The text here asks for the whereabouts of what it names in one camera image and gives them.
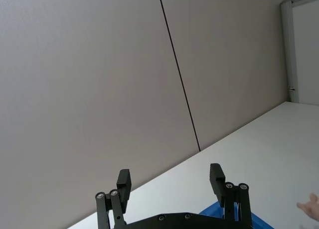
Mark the white panel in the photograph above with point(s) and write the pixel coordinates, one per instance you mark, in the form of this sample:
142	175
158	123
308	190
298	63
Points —
307	54

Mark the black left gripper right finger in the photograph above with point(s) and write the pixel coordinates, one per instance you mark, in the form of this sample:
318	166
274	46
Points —
217	186

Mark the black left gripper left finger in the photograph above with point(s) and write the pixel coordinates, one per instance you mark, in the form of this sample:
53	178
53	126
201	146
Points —
123	189

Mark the pale grey metal frame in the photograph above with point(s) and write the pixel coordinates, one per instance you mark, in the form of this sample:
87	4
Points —
289	52

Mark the person's hand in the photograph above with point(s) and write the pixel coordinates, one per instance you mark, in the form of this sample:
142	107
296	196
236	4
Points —
311	206

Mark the blue plastic box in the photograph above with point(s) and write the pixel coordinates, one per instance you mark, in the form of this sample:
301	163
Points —
211	211

